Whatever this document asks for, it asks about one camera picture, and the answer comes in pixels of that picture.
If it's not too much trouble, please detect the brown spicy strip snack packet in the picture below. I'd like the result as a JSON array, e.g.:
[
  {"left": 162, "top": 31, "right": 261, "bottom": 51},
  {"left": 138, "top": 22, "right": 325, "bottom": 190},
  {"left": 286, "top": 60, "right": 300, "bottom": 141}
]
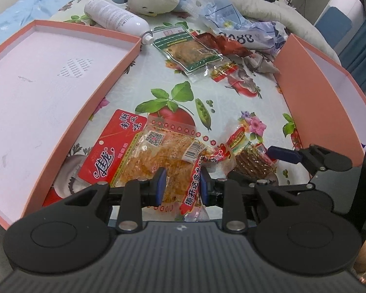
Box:
[{"left": 179, "top": 122, "right": 276, "bottom": 220}]

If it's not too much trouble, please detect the large red orange snack bag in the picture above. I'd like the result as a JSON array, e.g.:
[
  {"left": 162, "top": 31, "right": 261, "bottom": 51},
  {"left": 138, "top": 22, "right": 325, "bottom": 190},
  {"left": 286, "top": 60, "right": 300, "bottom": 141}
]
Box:
[{"left": 79, "top": 110, "right": 225, "bottom": 215}]

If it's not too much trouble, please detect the grey triangular snack packet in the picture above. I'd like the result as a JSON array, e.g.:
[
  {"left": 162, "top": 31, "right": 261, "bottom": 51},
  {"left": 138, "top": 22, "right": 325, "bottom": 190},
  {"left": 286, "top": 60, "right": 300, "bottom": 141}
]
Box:
[{"left": 243, "top": 52, "right": 279, "bottom": 74}]

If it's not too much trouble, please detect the green tofu snack packet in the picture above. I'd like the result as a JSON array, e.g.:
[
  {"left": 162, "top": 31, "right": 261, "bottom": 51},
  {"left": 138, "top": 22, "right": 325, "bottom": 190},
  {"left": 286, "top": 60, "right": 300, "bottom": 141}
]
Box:
[{"left": 152, "top": 25, "right": 223, "bottom": 83}]

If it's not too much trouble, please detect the red snack wrapper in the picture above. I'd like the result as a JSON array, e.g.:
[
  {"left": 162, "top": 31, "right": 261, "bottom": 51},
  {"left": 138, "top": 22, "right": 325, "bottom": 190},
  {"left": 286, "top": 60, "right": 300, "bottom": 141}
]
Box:
[{"left": 196, "top": 32, "right": 253, "bottom": 58}]

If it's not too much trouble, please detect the pink box right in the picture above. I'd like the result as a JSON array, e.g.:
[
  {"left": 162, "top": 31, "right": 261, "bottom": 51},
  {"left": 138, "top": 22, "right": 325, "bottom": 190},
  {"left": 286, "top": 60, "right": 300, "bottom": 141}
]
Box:
[{"left": 274, "top": 34, "right": 366, "bottom": 167}]

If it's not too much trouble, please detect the floral fruit print tablecloth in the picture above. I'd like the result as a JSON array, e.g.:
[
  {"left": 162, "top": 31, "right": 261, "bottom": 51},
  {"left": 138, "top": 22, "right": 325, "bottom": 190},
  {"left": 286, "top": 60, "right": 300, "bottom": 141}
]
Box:
[{"left": 42, "top": 0, "right": 312, "bottom": 224}]

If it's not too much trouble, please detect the clear red snack packet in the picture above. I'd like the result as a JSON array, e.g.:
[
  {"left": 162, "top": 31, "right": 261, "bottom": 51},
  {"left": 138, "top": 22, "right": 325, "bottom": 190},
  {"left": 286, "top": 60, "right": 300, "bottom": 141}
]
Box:
[{"left": 209, "top": 61, "right": 246, "bottom": 82}]

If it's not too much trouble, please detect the blue chair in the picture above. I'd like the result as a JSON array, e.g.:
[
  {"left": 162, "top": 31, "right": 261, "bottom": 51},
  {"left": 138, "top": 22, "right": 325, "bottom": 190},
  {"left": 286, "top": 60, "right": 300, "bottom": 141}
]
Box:
[{"left": 315, "top": 7, "right": 353, "bottom": 48}]

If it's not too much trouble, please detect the crumpled blue white plastic bag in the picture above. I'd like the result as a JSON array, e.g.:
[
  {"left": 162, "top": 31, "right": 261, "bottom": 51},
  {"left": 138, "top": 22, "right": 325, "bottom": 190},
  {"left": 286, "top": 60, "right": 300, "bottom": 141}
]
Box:
[{"left": 182, "top": 0, "right": 288, "bottom": 57}]

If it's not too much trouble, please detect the white spray bottle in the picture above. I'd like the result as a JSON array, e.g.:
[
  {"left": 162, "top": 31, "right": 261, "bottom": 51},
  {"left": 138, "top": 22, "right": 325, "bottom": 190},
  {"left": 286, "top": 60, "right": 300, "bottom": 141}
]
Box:
[{"left": 84, "top": 0, "right": 154, "bottom": 45}]

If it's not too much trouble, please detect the light blue bedsheet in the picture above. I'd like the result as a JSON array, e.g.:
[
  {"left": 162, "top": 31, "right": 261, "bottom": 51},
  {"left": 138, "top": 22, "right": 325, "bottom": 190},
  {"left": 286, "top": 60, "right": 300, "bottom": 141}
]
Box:
[{"left": 0, "top": 0, "right": 72, "bottom": 45}]

